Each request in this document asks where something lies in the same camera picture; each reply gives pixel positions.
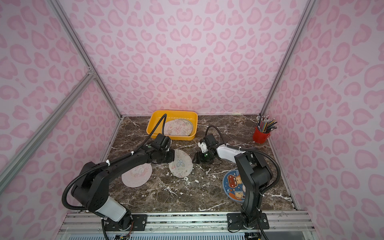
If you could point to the coloured pencils bundle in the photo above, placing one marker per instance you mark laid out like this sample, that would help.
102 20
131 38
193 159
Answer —
265 125

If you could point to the blue cartoon coaster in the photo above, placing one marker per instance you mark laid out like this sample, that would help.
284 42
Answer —
233 186

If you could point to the pale pink coaster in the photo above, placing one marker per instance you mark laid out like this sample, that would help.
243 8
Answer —
137 176

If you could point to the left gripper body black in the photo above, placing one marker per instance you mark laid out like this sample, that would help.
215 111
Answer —
167 155

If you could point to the white butterfly coaster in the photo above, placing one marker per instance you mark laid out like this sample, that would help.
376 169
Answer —
182 165

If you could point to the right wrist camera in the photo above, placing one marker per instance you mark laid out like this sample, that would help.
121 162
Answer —
207 143

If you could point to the aluminium front rail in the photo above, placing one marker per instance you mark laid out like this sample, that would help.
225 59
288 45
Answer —
284 225

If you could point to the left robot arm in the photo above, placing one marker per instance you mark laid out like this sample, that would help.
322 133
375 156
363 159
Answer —
89 191

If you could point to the red pencil cup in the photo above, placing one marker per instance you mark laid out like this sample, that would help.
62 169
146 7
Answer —
260 137

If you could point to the pink floral line coaster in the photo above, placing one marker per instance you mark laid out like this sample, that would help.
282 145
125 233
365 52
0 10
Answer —
178 127

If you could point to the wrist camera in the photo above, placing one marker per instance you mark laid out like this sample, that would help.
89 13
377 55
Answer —
161 142
207 143

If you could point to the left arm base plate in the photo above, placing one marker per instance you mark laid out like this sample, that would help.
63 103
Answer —
135 222

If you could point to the yellow plastic storage box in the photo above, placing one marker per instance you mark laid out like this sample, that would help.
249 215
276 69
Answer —
172 115

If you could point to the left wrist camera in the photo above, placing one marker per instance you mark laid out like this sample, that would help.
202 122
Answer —
161 142

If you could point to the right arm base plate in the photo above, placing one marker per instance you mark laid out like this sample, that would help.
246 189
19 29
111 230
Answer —
236 222

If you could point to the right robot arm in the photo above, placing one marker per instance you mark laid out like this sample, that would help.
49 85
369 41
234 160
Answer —
258 171

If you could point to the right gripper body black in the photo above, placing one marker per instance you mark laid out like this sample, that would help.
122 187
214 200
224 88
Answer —
201 157

